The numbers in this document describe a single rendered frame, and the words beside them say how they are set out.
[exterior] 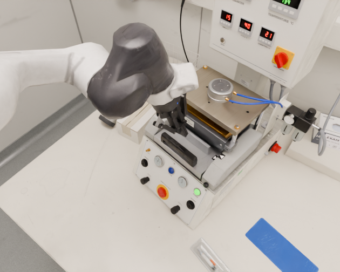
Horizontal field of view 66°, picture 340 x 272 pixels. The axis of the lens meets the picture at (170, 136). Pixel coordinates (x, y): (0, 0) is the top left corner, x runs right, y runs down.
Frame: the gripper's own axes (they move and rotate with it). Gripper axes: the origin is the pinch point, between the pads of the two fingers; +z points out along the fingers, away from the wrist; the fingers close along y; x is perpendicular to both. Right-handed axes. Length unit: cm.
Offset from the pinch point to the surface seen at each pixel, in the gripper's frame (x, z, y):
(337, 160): 45, 45, -31
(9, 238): -91, 75, 93
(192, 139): 1.0, 10.3, -1.5
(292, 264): 45, 33, 14
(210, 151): 7.7, 13.1, -1.6
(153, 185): -8.0, 25.3, 18.0
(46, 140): -138, 94, 33
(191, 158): 5.9, 6.5, 5.2
